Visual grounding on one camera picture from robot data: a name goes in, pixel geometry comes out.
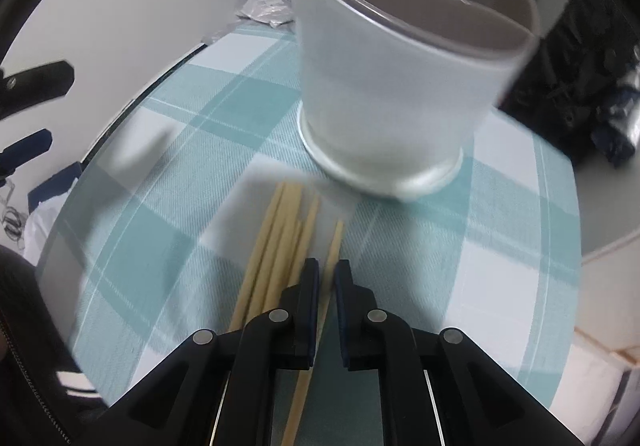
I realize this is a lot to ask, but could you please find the person's dark jacket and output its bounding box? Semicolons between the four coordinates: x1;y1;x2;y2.
0;246;108;446

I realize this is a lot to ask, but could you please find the white utensil holder cup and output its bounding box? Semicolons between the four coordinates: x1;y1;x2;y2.
285;0;542;204

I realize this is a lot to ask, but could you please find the flat blue box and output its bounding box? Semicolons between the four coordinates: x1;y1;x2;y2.
27;163;81;211

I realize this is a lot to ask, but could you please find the tangled black cable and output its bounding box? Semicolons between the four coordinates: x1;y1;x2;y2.
0;206;28;243

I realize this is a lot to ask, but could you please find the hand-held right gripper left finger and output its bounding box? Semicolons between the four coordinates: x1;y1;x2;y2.
107;257;321;446

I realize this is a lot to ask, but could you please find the thin wooden chopstick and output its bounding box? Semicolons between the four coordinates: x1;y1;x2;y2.
280;219;346;446

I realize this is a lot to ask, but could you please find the white plastic bag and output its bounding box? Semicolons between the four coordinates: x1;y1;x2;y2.
25;198;66;254

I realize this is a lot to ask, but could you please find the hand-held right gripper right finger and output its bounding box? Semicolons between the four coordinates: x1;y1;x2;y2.
334;260;583;446

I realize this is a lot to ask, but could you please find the black hanging coat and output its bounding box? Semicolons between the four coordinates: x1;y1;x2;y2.
500;0;640;167

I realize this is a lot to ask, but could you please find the silver folded umbrella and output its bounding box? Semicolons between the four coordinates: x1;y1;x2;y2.
592;46;640;169

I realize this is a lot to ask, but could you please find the teal checkered tablecloth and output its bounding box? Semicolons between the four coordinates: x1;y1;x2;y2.
37;18;586;427

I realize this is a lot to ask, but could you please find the pile of wooden chopsticks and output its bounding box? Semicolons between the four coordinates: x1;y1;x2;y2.
227;182;321;331

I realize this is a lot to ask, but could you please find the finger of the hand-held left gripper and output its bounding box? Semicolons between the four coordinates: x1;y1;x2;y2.
0;128;53;177
0;60;75;119

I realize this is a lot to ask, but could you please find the clear plastic bag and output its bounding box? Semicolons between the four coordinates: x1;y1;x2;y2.
236;0;296;29

